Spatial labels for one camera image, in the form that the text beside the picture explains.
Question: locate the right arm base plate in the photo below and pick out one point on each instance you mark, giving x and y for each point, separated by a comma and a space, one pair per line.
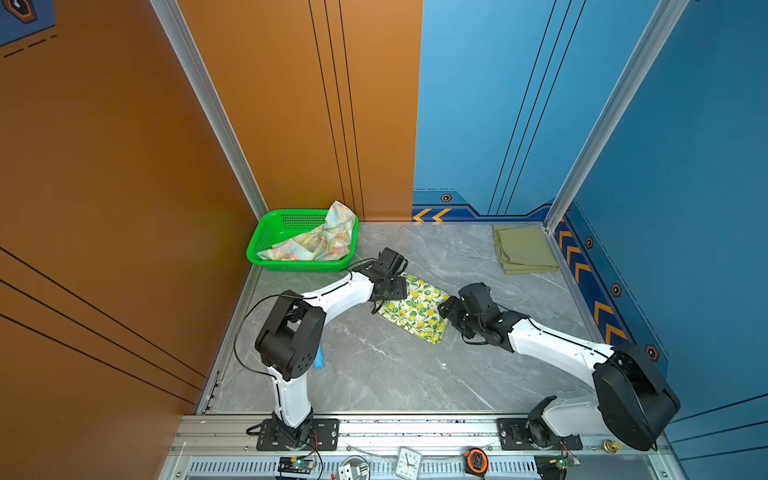
520, 434

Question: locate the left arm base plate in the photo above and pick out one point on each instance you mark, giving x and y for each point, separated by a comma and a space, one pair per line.
319, 433

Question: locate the aluminium front rail frame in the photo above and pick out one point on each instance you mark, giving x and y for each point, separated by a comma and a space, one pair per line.
224, 447

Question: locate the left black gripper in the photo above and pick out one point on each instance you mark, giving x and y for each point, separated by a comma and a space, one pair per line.
401, 287

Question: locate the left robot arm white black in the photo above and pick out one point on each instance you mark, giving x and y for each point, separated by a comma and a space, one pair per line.
289, 340

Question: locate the circuit board right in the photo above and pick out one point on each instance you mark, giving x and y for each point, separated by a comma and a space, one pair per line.
555, 468

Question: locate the lemon print skirt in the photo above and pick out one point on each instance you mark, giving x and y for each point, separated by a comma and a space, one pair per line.
418, 312

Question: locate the olive green skirt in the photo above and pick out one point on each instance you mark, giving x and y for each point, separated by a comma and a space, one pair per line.
523, 249

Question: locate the pastel floral skirt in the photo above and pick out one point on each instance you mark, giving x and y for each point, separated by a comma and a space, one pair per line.
327, 242

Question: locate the white power adapter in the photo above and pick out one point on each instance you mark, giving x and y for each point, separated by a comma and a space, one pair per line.
354, 468

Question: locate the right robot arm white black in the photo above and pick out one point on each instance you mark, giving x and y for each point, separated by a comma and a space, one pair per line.
632, 400

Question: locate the orange black tape measure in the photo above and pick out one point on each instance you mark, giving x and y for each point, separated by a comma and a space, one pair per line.
475, 462

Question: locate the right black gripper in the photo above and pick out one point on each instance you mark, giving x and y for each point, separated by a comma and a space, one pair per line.
450, 309

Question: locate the green circuit board left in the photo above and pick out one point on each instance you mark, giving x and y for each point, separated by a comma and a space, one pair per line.
302, 467

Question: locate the green plastic basket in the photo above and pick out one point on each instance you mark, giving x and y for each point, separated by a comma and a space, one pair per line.
281, 225

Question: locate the light blue cylinder tool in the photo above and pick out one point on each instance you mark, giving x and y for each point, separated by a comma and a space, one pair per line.
319, 360

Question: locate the brass round knob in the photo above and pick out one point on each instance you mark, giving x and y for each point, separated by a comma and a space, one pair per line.
612, 446

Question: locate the small white clock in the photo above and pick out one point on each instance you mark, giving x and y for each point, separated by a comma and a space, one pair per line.
408, 464

